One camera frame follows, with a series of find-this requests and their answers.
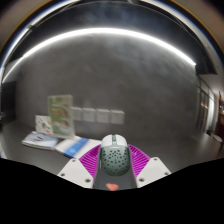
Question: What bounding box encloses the white wall socket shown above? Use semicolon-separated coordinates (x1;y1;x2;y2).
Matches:
110;109;126;125
96;108;111;124
82;107;97;123
72;106;83;122

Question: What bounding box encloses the green standing leaflet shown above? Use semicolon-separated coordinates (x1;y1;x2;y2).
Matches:
47;94;75;139

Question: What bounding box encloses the white book with blue stripe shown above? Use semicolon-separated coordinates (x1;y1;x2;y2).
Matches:
54;135;103;160

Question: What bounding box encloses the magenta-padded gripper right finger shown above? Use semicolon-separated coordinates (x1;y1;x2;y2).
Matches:
128;144;172;189

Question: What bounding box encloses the thin open magazine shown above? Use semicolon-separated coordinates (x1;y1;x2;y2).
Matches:
21;130;60;151

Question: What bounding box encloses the small orange sticker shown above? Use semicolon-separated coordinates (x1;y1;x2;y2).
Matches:
105;182;120;192

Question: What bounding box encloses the dark-framed glass door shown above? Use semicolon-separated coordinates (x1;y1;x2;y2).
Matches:
196;74;218;135

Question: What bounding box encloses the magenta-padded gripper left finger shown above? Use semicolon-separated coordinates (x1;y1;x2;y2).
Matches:
57;144;103;190

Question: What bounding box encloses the green and white perforated mouse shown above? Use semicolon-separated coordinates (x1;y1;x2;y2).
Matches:
99;134;132;178

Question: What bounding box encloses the long white light strip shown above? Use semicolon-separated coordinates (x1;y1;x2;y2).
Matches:
1;27;198;84

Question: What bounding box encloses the small colourful printed card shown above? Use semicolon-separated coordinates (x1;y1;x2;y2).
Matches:
34;114;54;136

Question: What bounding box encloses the dark grey mouse pad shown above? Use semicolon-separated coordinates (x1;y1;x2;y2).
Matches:
94;171;138;192

